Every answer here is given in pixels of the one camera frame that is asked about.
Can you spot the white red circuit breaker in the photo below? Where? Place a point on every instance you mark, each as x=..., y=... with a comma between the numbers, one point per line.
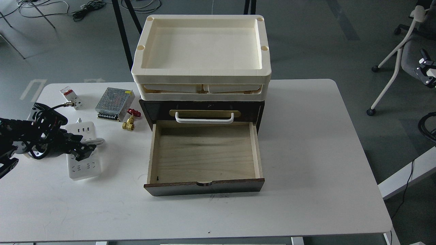
x=71, y=96

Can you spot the cream plastic tray top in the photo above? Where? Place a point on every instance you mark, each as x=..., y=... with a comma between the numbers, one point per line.
x=203, y=49

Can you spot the metal mesh power supply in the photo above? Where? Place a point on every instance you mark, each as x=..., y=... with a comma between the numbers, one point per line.
x=114, y=104

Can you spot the white power strip with cable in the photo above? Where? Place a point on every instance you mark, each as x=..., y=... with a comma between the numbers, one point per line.
x=90, y=167

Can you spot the white side table edge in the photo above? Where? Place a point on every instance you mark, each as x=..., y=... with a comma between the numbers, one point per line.
x=420, y=168

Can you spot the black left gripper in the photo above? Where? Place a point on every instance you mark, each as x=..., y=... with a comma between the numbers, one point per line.
x=51, y=140

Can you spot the white drawer handle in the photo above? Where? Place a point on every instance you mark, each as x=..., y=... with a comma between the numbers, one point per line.
x=203, y=120

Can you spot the brass valve red handle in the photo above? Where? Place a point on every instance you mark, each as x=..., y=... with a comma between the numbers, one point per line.
x=129, y=124

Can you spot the open wooden drawer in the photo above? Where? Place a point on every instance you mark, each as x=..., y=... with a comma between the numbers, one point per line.
x=204, y=159

